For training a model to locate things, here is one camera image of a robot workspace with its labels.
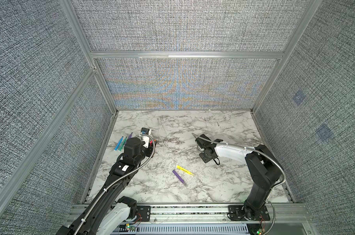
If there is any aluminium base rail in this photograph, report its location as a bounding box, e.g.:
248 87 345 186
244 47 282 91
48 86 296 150
67 202 284 225

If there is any purple highlighter pen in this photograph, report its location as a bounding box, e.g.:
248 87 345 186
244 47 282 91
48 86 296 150
172 169 187 187

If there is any yellow highlighter pen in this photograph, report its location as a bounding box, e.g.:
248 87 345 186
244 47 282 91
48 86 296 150
176 165 195 176

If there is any aluminium corner frame post right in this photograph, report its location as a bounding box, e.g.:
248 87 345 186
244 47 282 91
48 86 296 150
251 0 322 114

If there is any blue highlighter pen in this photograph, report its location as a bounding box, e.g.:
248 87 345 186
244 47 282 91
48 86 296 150
114 136 124 151

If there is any aluminium horizontal back bar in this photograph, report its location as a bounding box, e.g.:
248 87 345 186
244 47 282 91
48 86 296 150
90 51 284 59

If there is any green highlighter pen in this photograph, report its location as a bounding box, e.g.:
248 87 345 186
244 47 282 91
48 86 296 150
118 137 127 151

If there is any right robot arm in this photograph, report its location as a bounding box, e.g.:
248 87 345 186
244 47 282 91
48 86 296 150
193 134 286 221

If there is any aluminium corner frame post left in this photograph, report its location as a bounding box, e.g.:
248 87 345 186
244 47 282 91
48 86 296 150
59 1 118 114

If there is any grey slotted cable duct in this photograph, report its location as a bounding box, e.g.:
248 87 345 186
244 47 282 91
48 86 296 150
111 224 251 235

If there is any aluminium left wall bar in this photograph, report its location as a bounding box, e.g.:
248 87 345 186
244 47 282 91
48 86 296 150
0 68 96 218

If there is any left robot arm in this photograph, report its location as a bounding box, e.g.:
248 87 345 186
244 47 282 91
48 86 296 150
57 134 157 235

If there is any aluminium corner frame post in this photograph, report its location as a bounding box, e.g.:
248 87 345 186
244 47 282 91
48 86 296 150
59 1 118 114
251 0 322 114

